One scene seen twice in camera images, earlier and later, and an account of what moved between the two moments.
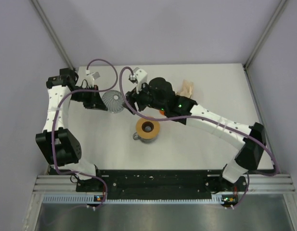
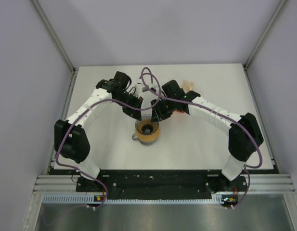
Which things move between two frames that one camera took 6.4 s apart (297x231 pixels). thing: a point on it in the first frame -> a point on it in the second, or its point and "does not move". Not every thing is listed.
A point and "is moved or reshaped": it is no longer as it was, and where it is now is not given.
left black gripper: x=95 y=102 -> x=133 y=112
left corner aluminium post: x=54 y=33 does not move
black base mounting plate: x=161 y=185 does not move
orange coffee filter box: x=186 y=89 does not move
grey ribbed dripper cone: x=113 y=100 is moved or reshaped
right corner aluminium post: x=271 y=23 does not move
